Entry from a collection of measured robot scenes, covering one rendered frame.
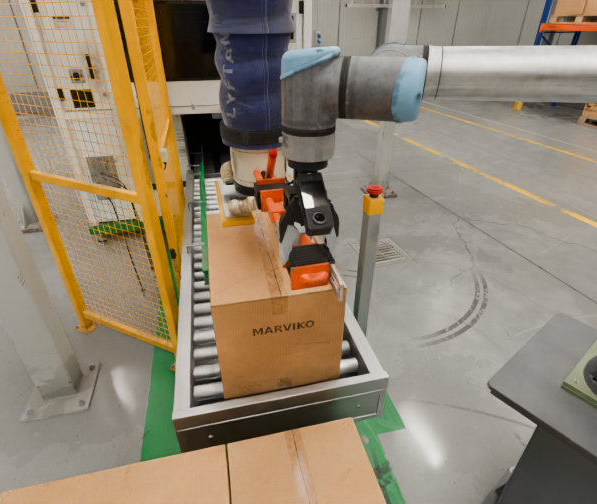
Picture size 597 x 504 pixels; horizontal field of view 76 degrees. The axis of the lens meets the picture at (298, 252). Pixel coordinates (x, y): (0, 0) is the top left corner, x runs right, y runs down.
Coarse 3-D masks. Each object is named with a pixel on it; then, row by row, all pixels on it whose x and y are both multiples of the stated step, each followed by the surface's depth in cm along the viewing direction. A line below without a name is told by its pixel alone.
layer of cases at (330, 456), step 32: (224, 448) 112; (256, 448) 112; (288, 448) 112; (320, 448) 112; (352, 448) 112; (64, 480) 104; (96, 480) 104; (128, 480) 104; (160, 480) 104; (192, 480) 104; (224, 480) 104; (256, 480) 104; (288, 480) 104; (320, 480) 104; (352, 480) 104
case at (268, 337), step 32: (256, 224) 147; (224, 256) 127; (256, 256) 127; (224, 288) 112; (256, 288) 112; (288, 288) 112; (320, 288) 112; (224, 320) 109; (256, 320) 111; (288, 320) 114; (320, 320) 117; (224, 352) 115; (256, 352) 118; (288, 352) 121; (320, 352) 124; (224, 384) 122; (256, 384) 125; (288, 384) 129
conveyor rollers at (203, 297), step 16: (208, 192) 280; (208, 208) 258; (208, 288) 182; (208, 304) 168; (208, 320) 160; (208, 336) 152; (208, 352) 145; (208, 368) 137; (352, 368) 140; (208, 384) 131
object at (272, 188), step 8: (256, 184) 102; (264, 184) 104; (272, 184) 104; (280, 184) 104; (256, 192) 99; (264, 192) 98; (272, 192) 98; (280, 192) 99; (256, 200) 102; (264, 200) 99; (264, 208) 100
